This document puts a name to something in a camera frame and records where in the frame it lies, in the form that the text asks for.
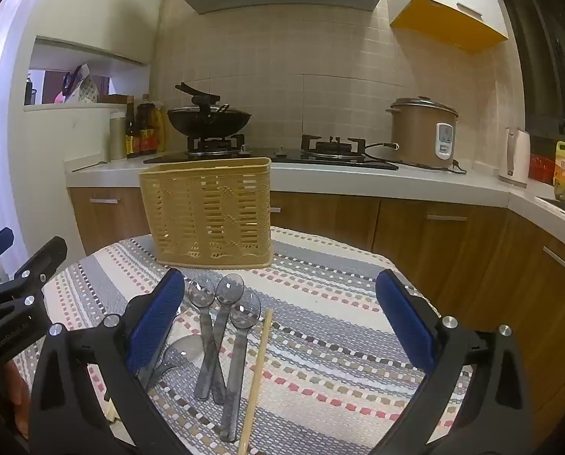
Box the red label sauce bottle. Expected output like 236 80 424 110
138 95 159 155

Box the yellow condiment bottle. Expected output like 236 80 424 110
154 102 167 152

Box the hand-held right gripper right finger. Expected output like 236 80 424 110
375 268 533 455

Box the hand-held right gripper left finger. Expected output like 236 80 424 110
28 268 196 455

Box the white electric kettle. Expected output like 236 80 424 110
498 127 532 188

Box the white and yellow wall cabinet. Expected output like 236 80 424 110
385 0 509 54

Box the dark window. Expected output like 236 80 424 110
493 0 565 138

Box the black rice cooker cable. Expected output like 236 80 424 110
365 141 468 174

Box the steel sink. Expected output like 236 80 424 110
535 194 565 226

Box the black gas stove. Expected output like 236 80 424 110
144 135 399 171

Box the brown rice cooker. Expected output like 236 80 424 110
385 96 459 169

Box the wooden cabinet door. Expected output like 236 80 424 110
69 187 150 257
269 193 380 252
453 213 565 418
372 199 508 297

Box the black wok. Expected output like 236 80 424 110
167 83 253 137

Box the patterned white bag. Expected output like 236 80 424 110
62 64 98 104

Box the white canister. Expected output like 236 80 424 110
109 111 128 161

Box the glass wok lid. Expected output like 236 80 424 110
175 83 231 117

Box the person's left hand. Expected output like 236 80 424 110
0 359 31 441

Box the yellow plastic utensil basket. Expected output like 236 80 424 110
139 157 274 270

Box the red plastic basket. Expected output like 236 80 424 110
529 152 558 183

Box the transparent grey plastic spoon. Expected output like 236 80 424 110
219 290 262 443
188 275 227 405
194 275 244 400
146 334 203 389

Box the dark soy sauce bottle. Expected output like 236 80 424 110
125 96 140 158

